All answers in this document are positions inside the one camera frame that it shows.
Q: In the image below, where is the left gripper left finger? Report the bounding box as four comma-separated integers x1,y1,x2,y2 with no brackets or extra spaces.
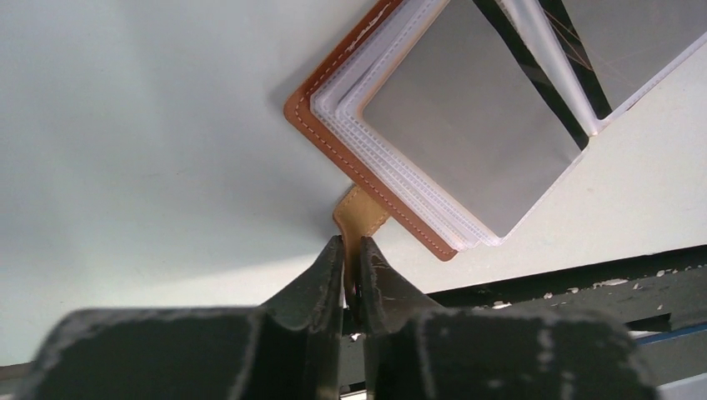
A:
16,236,344,399

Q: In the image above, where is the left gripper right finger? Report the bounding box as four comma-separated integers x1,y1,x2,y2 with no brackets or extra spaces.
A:
359,237,659,399

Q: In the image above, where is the brown leather card holder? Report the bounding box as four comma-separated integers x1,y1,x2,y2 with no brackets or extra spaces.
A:
284,1,706,292

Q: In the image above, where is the dark card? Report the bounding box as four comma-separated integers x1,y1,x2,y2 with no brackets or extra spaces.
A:
361,1,589,245

